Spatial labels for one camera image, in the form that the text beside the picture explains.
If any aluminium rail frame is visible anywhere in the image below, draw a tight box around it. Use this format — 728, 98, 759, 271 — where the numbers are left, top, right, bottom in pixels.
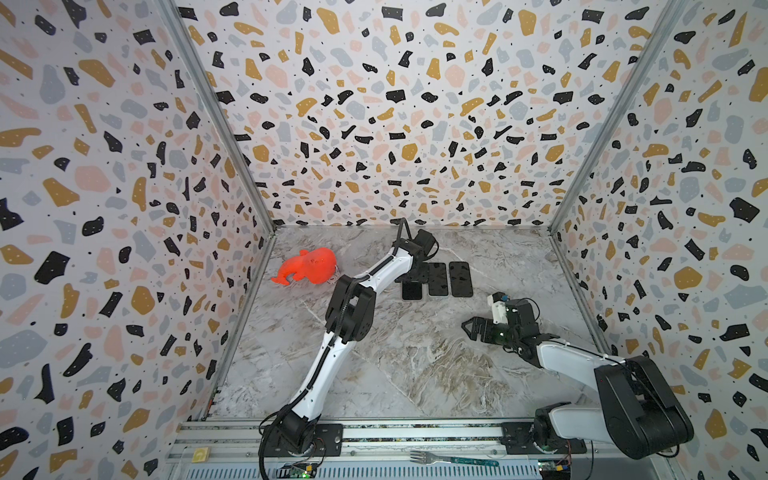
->
161, 418, 685, 479

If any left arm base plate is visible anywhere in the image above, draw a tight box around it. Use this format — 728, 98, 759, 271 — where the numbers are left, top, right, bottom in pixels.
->
263, 423, 344, 459

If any black phone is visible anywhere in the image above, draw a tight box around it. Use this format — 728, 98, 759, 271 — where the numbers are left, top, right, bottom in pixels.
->
401, 281, 423, 301

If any light blue phone case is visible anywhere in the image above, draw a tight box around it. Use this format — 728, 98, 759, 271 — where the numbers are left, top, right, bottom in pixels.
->
426, 262, 449, 297

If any black corrugated cable left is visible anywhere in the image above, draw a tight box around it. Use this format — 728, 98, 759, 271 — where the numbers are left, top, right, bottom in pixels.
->
257, 217, 415, 480

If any circuit board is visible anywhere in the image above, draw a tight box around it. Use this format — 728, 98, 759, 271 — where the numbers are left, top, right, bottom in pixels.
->
537, 460, 571, 480
277, 463, 317, 479

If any yellow sticker tag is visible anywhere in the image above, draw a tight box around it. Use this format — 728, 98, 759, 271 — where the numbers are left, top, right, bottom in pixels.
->
191, 447, 210, 463

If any red plush toy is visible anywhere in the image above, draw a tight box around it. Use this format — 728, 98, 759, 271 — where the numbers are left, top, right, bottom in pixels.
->
271, 248, 337, 285

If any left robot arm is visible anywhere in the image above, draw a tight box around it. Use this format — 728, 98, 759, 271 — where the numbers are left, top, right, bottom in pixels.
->
262, 219, 439, 454

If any right circuit board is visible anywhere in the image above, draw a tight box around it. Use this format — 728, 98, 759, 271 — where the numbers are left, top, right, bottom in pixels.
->
537, 460, 571, 480

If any black phone case camera cutout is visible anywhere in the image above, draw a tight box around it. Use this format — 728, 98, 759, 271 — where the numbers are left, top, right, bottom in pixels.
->
448, 261, 474, 298

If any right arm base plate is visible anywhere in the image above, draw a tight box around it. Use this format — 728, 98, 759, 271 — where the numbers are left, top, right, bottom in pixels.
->
500, 421, 588, 456

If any left circuit board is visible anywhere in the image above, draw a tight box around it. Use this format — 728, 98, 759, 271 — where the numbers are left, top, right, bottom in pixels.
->
277, 463, 317, 479

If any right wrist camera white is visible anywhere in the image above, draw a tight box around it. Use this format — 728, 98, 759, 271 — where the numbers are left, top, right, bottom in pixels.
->
487, 292, 509, 324

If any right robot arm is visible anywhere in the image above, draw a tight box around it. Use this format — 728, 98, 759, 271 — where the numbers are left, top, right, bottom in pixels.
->
461, 292, 694, 460

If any silver fork green handle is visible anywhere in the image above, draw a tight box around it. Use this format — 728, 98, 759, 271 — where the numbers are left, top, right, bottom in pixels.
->
409, 451, 500, 468

